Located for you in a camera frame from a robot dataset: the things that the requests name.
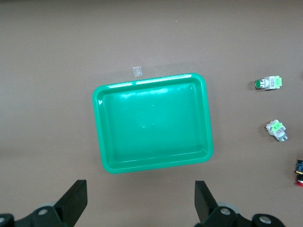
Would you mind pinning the green push button switch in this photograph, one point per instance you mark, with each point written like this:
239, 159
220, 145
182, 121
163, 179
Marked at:
268, 82
275, 130

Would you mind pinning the brown paper table cover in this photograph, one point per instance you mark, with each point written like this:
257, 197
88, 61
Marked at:
47, 71

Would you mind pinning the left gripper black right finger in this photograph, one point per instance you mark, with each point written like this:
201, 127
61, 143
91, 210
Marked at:
204, 203

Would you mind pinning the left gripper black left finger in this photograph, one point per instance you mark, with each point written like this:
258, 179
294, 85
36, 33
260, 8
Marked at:
73, 203

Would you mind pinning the clear tape piece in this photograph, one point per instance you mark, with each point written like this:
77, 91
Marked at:
137, 72

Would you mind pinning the red button black blue body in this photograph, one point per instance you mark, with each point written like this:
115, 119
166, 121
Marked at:
299, 172

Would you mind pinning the green plastic tray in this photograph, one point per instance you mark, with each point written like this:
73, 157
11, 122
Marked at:
154, 127

